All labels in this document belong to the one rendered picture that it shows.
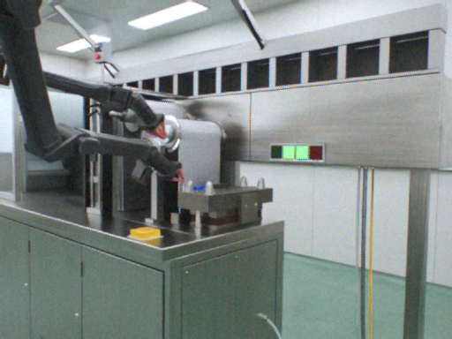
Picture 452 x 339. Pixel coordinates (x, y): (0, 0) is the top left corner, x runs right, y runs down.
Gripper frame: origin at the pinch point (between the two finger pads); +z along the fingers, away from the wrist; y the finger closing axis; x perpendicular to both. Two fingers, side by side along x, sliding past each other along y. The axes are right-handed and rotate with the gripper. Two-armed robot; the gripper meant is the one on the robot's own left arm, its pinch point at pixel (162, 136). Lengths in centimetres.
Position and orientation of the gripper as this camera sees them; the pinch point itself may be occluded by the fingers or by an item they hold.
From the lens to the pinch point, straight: 151.4
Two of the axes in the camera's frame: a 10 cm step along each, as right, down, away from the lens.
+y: 7.7, 1.0, -6.3
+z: 4.4, 6.4, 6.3
